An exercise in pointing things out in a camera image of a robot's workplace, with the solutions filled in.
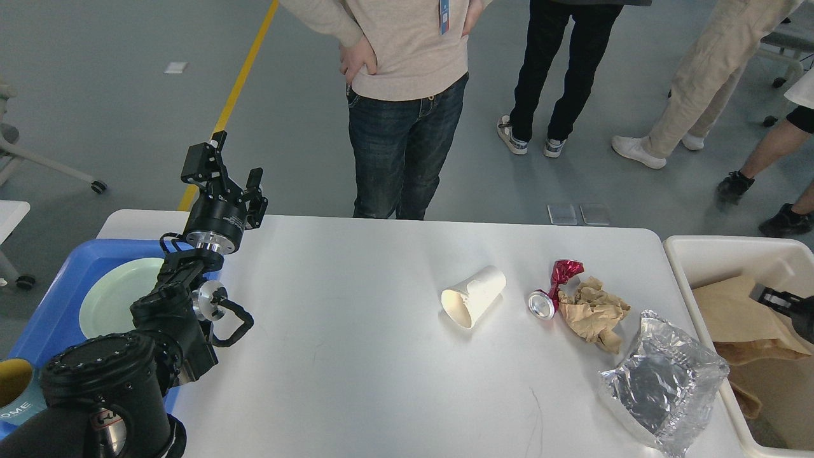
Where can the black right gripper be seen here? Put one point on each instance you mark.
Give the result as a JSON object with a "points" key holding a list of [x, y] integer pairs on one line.
{"points": [[799, 309]]}

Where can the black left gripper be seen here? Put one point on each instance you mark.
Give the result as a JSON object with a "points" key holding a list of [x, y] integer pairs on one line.
{"points": [[221, 213]]}

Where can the brown paper bag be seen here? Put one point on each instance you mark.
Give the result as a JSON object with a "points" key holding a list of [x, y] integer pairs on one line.
{"points": [[744, 331]]}

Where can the foil tray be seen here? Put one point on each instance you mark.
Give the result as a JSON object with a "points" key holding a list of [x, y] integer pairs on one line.
{"points": [[663, 391]]}

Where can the mint green plate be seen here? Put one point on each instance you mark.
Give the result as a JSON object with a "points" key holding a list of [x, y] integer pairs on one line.
{"points": [[106, 307]]}

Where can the brown paper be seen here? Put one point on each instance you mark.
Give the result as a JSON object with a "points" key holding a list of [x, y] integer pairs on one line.
{"points": [[592, 313]]}

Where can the crushed red soda can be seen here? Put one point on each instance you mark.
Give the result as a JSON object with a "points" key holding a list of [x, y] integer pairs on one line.
{"points": [[544, 303]]}

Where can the white paper cup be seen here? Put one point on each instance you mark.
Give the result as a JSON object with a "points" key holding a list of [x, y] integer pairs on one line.
{"points": [[466, 302]]}

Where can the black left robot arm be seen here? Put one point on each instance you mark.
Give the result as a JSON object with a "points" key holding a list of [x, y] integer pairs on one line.
{"points": [[106, 396]]}

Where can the person in white shirt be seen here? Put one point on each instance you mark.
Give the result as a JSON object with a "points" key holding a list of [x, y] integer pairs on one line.
{"points": [[785, 138]]}

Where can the white plastic bin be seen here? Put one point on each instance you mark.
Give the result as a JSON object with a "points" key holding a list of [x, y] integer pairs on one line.
{"points": [[784, 387]]}

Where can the person in beige sweater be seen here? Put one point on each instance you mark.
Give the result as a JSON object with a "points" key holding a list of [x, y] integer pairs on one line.
{"points": [[405, 65]]}

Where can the right metal floor plate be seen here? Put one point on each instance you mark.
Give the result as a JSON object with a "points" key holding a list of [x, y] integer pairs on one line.
{"points": [[594, 214]]}

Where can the metal floor plate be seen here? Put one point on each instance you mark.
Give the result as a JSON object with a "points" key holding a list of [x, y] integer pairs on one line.
{"points": [[594, 214], [562, 214]]}

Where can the small white side table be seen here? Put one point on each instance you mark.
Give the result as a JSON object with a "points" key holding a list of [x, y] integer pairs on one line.
{"points": [[12, 213]]}

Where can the blue plastic tray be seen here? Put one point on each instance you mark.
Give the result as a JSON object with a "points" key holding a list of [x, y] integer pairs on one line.
{"points": [[54, 326]]}

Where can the left metal floor plate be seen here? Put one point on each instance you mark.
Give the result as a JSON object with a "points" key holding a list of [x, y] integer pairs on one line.
{"points": [[562, 214]]}

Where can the person in beige trousers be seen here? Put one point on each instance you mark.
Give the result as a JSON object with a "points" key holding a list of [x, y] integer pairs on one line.
{"points": [[705, 79]]}

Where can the teal mug yellow inside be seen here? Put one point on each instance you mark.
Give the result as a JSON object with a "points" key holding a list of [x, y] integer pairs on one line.
{"points": [[21, 393]]}

